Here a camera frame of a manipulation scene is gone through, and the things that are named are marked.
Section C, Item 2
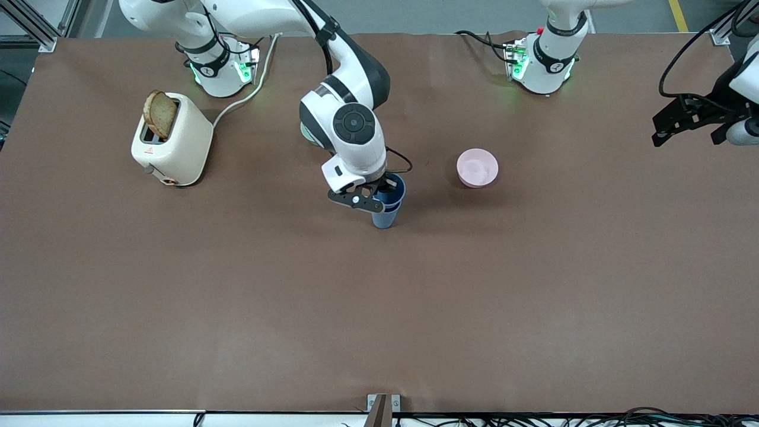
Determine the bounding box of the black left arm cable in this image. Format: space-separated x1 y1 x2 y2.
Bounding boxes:
659 0 759 106

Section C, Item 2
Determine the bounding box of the brown camera post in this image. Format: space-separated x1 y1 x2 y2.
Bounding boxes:
369 394 389 427

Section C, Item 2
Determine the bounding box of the white toaster power cable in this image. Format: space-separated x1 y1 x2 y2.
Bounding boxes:
212 33 283 128

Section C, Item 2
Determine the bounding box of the grey metal mounting bracket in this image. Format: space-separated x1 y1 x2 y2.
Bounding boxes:
366 393 401 427

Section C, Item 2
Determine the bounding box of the pale pink bowl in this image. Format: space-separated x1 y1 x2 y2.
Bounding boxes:
456 148 499 189

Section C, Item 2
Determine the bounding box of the brown table cover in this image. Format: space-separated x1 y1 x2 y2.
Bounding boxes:
0 33 759 414

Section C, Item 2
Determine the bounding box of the black base cable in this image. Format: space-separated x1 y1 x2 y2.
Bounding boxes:
455 28 512 63

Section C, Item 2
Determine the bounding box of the aluminium frame profile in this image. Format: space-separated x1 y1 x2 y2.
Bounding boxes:
710 0 759 47
0 0 81 53

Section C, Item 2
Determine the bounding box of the cream white toaster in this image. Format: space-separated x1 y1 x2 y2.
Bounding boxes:
130 92 214 187

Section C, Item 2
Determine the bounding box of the blue ribbed plastic cup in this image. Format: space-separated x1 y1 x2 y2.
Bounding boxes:
372 173 407 212
371 202 404 230

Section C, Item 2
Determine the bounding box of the black cable bundle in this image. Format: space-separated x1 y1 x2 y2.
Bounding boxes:
391 406 759 427

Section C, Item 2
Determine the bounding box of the brown bread slice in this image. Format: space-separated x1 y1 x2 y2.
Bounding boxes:
143 90 178 141

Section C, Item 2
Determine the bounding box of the mint green bowl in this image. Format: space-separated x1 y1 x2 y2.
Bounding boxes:
299 119 326 148

